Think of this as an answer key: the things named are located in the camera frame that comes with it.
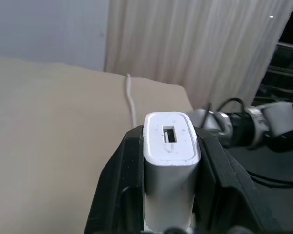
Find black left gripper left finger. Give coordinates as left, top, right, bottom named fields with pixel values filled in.
left=84, top=125, right=147, bottom=234

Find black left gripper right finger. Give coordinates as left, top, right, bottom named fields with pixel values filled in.
left=191, top=126, right=283, bottom=234

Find white USB charger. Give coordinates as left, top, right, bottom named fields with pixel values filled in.
left=141, top=111, right=202, bottom=232

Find dark metal railing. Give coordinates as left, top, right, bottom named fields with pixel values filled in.
left=255, top=41, right=293, bottom=104

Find white curtain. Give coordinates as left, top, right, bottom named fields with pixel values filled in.
left=104, top=0, right=293, bottom=113

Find white power cable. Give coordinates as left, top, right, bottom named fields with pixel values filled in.
left=124, top=73, right=140, bottom=129

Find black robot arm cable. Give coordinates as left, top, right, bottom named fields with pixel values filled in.
left=202, top=97, right=248, bottom=127

